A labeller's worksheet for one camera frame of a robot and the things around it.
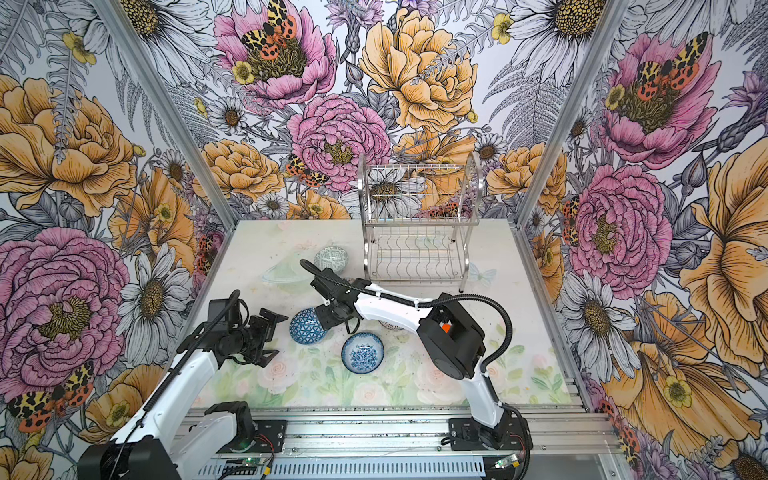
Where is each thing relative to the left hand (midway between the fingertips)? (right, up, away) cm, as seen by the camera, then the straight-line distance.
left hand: (285, 338), depth 83 cm
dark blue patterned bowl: (+3, +1, +9) cm, 9 cm away
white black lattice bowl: (+29, +1, +8) cm, 30 cm away
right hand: (+12, +3, +4) cm, 12 cm away
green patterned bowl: (+8, +22, +25) cm, 34 cm away
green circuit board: (+57, -25, -12) cm, 64 cm away
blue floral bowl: (+21, -5, +4) cm, 22 cm away
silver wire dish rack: (+40, +37, +44) cm, 70 cm away
